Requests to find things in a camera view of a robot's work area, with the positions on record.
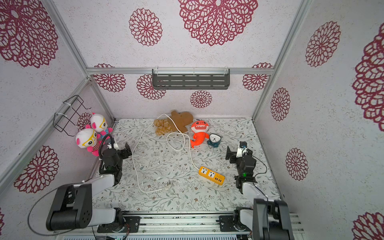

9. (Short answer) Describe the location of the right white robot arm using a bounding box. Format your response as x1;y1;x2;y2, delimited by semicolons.
226;142;294;240

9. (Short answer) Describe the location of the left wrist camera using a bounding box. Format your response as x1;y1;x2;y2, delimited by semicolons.
108;143;120;150

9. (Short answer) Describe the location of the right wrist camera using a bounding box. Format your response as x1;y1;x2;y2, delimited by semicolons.
236;141;248;158

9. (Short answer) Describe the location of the pink white plush doll front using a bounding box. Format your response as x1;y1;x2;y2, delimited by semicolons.
75;128;102;157

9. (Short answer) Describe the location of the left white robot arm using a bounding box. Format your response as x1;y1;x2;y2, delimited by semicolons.
46;135;132;236

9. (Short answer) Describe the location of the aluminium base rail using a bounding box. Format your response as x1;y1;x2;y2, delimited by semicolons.
53;211;307;240

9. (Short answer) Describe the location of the red shark plush toy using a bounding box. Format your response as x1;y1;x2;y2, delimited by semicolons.
191;120;210;149

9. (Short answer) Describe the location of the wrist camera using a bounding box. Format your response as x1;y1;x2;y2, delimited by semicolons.
108;143;120;150
236;141;248;158

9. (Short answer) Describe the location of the white power cord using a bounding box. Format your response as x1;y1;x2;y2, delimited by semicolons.
131;113;201;193

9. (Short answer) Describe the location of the teal alarm clock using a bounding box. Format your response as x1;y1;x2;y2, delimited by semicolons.
207;134;222;148

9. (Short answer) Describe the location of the pink white plush doll rear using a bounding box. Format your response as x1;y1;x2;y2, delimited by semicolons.
86;113;113;140

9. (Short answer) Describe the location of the pink white plush doll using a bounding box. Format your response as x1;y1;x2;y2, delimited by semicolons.
86;113;113;140
75;128;102;157

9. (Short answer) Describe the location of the grey wall shelf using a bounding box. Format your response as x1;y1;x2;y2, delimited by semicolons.
152;69;230;90

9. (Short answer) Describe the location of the black wire basket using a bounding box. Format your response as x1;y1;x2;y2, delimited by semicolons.
52;95;93;137

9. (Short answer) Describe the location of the brown gingerbread plush toy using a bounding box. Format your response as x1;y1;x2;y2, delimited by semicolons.
154;111;194;136

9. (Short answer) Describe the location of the orange power strip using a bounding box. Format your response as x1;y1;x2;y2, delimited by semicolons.
198;167;226;186

